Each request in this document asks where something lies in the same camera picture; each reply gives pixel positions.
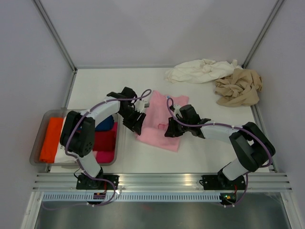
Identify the orange rolled t shirt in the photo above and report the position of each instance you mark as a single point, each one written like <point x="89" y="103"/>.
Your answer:
<point x="51" y="140"/>

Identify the right aluminium frame post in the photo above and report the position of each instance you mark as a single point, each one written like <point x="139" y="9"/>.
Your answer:
<point x="264" y="30"/>

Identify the beige tan t shirt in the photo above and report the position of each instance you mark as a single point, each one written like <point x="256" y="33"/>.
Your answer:
<point x="241" y="88"/>

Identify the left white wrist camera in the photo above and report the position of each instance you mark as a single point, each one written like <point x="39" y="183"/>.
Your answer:
<point x="141" y="105"/>

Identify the pink t shirt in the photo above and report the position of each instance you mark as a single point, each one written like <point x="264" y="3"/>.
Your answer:
<point x="156" y="123"/>

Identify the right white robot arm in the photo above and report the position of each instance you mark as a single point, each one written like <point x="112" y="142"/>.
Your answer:
<point x="252" y="148"/>

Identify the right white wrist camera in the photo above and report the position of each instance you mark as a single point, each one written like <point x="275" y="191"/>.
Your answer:
<point x="176" y="110"/>

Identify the aluminium rail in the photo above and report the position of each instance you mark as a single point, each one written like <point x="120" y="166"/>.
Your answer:
<point x="257" y="182"/>

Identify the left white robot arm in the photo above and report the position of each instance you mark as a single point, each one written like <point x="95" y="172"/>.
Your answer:
<point x="78" y="132"/>

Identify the blue rolled t shirt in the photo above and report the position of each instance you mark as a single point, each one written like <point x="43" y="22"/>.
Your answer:
<point x="105" y="125"/>

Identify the dark red rolled t shirt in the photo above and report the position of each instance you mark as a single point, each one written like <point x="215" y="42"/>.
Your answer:
<point x="105" y="141"/>

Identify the cream white t shirt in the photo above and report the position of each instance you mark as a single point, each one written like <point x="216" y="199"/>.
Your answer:
<point x="200" y="71"/>

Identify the grey plastic bin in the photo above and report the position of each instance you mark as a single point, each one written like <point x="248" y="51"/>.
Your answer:
<point x="35" y="154"/>

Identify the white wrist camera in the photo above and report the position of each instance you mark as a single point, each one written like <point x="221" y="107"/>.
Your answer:
<point x="141" y="105"/>
<point x="176" y="110"/>

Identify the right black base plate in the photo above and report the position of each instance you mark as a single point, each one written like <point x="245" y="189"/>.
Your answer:
<point x="220" y="182"/>

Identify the white slotted cable duct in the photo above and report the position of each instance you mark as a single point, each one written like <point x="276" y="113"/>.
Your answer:
<point x="133" y="197"/>

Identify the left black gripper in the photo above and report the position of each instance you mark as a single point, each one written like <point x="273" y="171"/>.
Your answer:
<point x="134" y="125"/>

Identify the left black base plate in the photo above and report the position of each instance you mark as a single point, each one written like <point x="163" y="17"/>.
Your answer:
<point x="86" y="183"/>

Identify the aluminium frame post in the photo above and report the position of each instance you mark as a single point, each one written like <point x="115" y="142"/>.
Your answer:
<point x="264" y="30"/>
<point x="50" y="26"/>

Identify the magenta rolled t shirt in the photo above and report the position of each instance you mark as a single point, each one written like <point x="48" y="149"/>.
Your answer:
<point x="106" y="157"/>

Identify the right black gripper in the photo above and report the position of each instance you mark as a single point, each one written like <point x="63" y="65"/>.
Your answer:
<point x="171" y="131"/>

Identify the white rolled t shirt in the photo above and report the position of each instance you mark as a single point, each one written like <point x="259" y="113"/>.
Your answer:
<point x="61" y="156"/>

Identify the left aluminium frame post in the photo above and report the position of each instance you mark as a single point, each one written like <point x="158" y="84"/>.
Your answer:
<point x="50" y="26"/>

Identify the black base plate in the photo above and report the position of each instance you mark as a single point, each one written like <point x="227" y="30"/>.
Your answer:
<point x="220" y="182"/>
<point x="86" y="183"/>

